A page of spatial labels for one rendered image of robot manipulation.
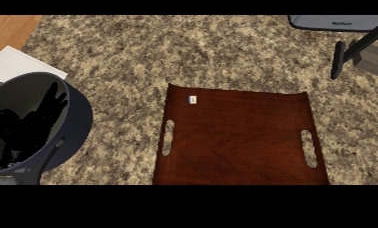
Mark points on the dark blue saucepan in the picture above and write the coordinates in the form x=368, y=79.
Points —
x=78, y=118

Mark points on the white flat board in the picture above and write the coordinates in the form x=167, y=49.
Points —
x=22, y=63

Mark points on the small white tag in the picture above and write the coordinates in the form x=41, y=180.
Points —
x=192, y=99

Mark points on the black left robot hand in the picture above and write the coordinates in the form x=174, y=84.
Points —
x=27, y=132

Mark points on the brown wooden tray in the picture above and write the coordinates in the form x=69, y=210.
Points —
x=236, y=138

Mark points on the grey appliance with dark rim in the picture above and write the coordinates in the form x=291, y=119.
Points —
x=334, y=22

